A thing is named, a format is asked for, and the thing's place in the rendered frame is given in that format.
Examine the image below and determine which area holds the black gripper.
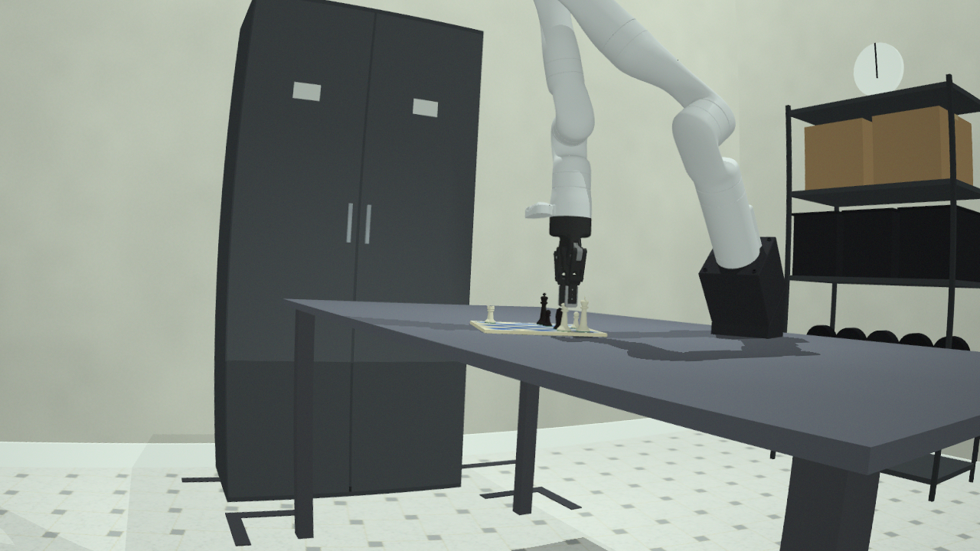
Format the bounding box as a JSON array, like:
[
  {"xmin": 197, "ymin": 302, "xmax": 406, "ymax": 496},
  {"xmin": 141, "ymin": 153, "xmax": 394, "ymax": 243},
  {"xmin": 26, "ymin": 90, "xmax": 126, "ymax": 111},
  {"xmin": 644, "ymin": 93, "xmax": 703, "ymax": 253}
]
[{"xmin": 549, "ymin": 216, "xmax": 592, "ymax": 308}]

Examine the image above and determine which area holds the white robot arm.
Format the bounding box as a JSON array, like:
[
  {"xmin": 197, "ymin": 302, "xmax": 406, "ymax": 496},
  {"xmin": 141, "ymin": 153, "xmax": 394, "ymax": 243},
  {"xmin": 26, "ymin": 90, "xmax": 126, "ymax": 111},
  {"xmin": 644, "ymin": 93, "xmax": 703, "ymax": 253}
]
[{"xmin": 525, "ymin": 0, "xmax": 762, "ymax": 269}]

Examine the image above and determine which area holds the blue and cream chessboard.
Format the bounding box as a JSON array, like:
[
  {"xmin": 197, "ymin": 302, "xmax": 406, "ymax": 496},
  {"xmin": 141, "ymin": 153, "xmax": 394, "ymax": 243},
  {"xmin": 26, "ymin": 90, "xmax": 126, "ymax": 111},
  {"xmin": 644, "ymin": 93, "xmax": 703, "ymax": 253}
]
[{"xmin": 470, "ymin": 321, "xmax": 607, "ymax": 337}]

